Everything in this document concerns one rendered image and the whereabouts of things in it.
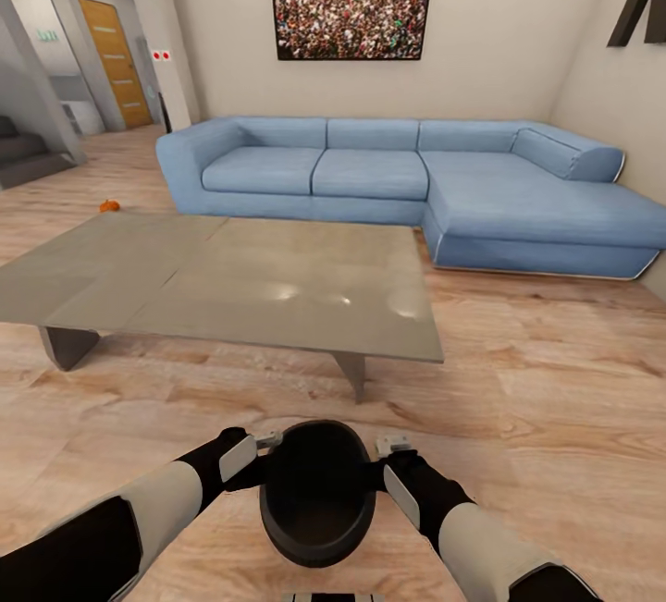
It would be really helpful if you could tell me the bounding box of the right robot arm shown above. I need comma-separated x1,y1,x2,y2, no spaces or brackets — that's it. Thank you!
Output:
358,435,604,602

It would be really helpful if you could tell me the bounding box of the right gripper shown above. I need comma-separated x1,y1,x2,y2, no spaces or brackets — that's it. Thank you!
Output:
358,459,388,492

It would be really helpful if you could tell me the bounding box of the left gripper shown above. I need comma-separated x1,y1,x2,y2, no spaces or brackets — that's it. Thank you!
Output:
226,453,278,492

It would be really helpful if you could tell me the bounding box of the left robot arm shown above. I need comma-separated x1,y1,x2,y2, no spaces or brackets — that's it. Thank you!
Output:
0,429,283,602

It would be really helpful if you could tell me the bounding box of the cauldron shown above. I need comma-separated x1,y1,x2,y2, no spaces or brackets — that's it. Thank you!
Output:
259,419,376,568

